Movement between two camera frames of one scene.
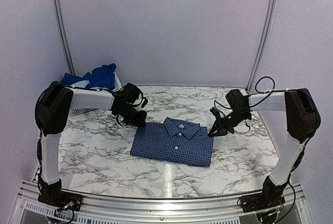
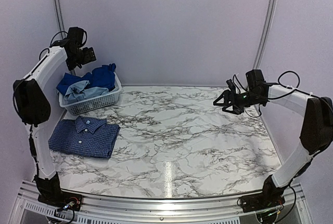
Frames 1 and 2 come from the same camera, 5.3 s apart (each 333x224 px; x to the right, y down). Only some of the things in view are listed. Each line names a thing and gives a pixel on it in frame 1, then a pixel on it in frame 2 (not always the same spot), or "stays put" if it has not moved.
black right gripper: x=221 y=132 to x=227 y=94
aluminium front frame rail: x=28 y=207 stays put
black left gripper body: x=131 y=118 to x=80 y=58
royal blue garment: x=102 y=77 stays put
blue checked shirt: x=174 y=141 to x=85 y=136
